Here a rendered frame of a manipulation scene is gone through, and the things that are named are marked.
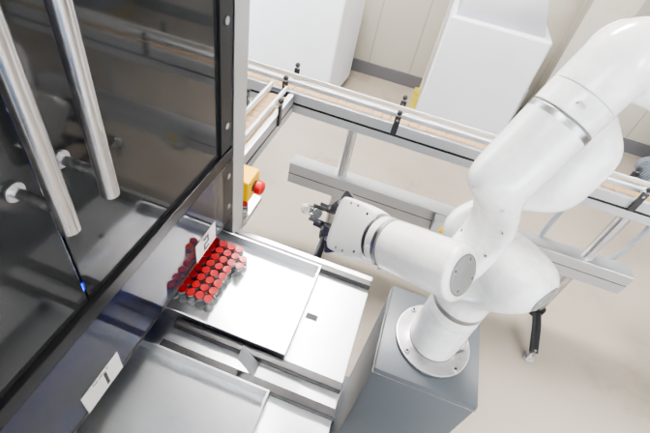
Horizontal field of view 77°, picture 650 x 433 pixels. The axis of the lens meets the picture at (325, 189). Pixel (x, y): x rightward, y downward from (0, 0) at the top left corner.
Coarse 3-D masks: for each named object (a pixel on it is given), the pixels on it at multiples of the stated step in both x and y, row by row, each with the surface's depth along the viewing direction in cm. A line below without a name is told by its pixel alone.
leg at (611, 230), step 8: (616, 216) 164; (608, 224) 167; (616, 224) 164; (624, 224) 162; (608, 232) 167; (616, 232) 165; (600, 240) 171; (608, 240) 169; (592, 248) 175; (600, 248) 173; (584, 256) 178; (592, 256) 176; (560, 280) 191; (568, 280) 189; (560, 288) 193
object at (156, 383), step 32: (160, 352) 87; (128, 384) 83; (160, 384) 84; (192, 384) 85; (224, 384) 86; (96, 416) 78; (128, 416) 78; (160, 416) 79; (192, 416) 80; (224, 416) 81; (256, 416) 79
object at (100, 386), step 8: (112, 360) 70; (104, 368) 68; (112, 368) 71; (120, 368) 74; (112, 376) 72; (96, 384) 67; (104, 384) 70; (88, 392) 66; (96, 392) 68; (88, 400) 67; (96, 400) 69; (88, 408) 67
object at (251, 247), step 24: (240, 240) 111; (264, 264) 109; (288, 264) 110; (312, 264) 108; (240, 288) 103; (264, 288) 104; (288, 288) 105; (312, 288) 106; (168, 312) 94; (192, 312) 96; (216, 312) 97; (240, 312) 98; (264, 312) 99; (288, 312) 100; (240, 336) 90; (264, 336) 94; (288, 336) 95
